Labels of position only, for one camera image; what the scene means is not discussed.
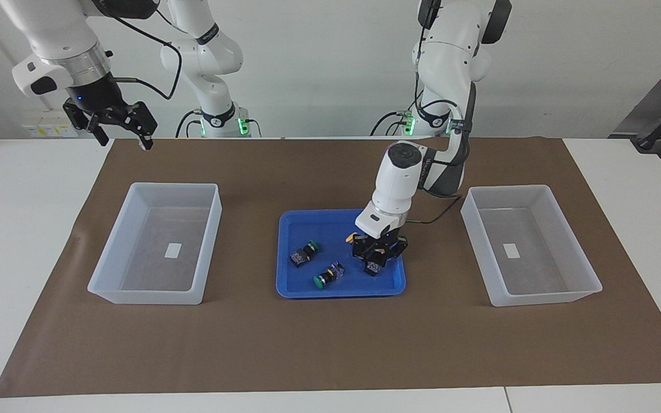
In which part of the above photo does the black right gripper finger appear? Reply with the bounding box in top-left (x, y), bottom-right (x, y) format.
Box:
top-left (81, 110), bottom-right (110, 147)
top-left (119, 102), bottom-right (158, 151)

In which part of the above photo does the white wall socket strip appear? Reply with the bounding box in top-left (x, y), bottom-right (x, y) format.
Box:
top-left (21, 123), bottom-right (76, 138)

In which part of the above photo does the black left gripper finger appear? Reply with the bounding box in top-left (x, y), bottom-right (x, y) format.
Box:
top-left (353, 246), bottom-right (374, 273)
top-left (378, 244), bottom-right (409, 276)

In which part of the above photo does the blue plastic tray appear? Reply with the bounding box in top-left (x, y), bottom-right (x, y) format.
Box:
top-left (276, 209), bottom-right (407, 299)

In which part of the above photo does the brown paper table mat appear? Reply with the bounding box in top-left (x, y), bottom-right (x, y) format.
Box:
top-left (0, 137), bottom-right (661, 398)

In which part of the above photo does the translucent white plastic box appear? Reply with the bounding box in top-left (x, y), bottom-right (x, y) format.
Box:
top-left (460, 184), bottom-right (603, 307)
top-left (87, 182), bottom-right (223, 306)

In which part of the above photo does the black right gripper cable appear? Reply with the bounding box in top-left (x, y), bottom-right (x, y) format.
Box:
top-left (92, 0), bottom-right (183, 101)

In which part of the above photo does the black arm base cable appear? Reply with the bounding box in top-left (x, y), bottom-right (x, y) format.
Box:
top-left (176, 110), bottom-right (200, 138)
top-left (371, 111), bottom-right (409, 137)

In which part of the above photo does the green push button switch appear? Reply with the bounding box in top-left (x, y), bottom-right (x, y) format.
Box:
top-left (290, 241), bottom-right (320, 268)
top-left (313, 261), bottom-right (347, 289)

